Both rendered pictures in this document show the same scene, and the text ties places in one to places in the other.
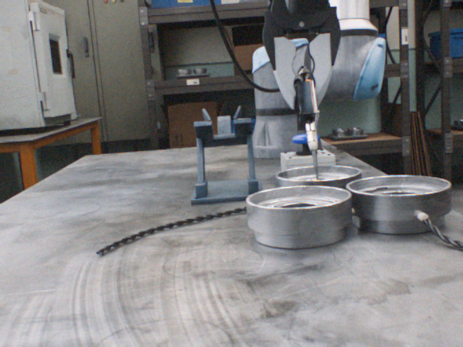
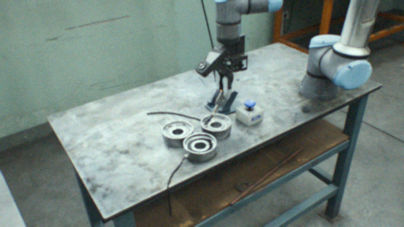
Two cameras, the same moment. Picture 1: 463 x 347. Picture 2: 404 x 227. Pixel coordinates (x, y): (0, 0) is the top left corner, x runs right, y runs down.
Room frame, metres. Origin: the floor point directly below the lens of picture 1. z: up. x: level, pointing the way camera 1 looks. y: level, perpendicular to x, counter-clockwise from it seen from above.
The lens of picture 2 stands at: (0.11, -0.92, 1.51)
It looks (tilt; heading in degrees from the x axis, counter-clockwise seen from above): 33 degrees down; 58
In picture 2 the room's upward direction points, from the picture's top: 2 degrees counter-clockwise
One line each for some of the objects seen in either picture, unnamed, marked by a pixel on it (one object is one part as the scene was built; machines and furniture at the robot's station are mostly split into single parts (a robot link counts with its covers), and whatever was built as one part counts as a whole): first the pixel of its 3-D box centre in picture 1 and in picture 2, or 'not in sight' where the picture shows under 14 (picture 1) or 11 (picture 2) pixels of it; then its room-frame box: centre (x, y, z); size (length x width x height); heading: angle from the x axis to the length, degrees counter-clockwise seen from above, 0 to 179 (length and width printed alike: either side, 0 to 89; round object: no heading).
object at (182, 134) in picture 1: (193, 126); not in sight; (4.25, 0.25, 0.64); 0.49 x 0.40 x 0.37; 96
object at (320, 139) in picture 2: not in sight; (221, 175); (0.81, 0.06, 0.40); 1.17 x 0.59 x 0.80; 1
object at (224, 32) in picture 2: not in sight; (227, 29); (0.72, -0.10, 1.15); 0.08 x 0.08 x 0.05
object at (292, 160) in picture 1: (306, 166); (250, 113); (0.82, -0.11, 0.82); 0.08 x 0.07 x 0.05; 1
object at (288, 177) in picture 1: (318, 188); (216, 127); (0.67, -0.11, 0.82); 0.10 x 0.10 x 0.04
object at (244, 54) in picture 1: (257, 48); not in sight; (4.27, -0.27, 1.19); 0.52 x 0.42 x 0.38; 91
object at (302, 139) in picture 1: (306, 151); (249, 107); (0.81, -0.11, 0.85); 0.04 x 0.04 x 0.05
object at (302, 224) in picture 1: (299, 215); (178, 133); (0.54, -0.07, 0.82); 0.10 x 0.10 x 0.04
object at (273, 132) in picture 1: (284, 130); (320, 80); (1.16, -0.12, 0.85); 0.15 x 0.15 x 0.10
